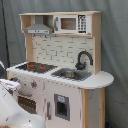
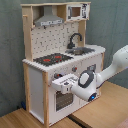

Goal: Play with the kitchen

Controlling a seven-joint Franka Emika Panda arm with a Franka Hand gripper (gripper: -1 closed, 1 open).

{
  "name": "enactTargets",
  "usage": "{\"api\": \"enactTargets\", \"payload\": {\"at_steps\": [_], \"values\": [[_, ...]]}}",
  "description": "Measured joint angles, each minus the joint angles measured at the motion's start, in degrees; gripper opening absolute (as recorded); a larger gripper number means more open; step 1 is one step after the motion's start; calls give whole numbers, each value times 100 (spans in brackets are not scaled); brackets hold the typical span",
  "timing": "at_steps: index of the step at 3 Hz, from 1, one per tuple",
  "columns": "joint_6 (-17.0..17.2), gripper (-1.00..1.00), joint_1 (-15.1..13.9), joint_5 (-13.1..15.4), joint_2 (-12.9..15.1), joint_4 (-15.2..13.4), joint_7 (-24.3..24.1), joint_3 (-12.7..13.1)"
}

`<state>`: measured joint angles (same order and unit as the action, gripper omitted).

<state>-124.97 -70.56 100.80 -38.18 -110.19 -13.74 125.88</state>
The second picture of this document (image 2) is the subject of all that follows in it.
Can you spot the grey ice dispenser panel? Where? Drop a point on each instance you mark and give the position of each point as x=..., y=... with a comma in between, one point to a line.
x=92, y=68

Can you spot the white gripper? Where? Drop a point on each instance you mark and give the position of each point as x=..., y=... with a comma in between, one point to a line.
x=64, y=84

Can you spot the wooden toy kitchen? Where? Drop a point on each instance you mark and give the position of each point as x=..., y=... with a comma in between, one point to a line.
x=45, y=40

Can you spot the white toy microwave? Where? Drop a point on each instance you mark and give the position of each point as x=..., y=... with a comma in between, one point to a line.
x=78, y=11

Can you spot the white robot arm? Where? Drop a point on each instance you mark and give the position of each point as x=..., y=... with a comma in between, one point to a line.
x=86, y=85

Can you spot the grey range hood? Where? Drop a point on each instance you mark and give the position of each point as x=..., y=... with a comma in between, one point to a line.
x=48, y=18

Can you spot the black toy faucet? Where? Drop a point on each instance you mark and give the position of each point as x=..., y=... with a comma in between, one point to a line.
x=73, y=40

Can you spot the white oven door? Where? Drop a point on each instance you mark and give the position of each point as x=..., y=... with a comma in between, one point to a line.
x=61, y=105

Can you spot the grey toy sink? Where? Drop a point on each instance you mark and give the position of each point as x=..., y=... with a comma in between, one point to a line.
x=79, y=51

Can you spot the right red stove knob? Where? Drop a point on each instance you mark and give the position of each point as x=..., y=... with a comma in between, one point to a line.
x=74, y=69

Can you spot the black toy stovetop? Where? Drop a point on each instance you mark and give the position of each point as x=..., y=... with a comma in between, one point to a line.
x=52, y=59

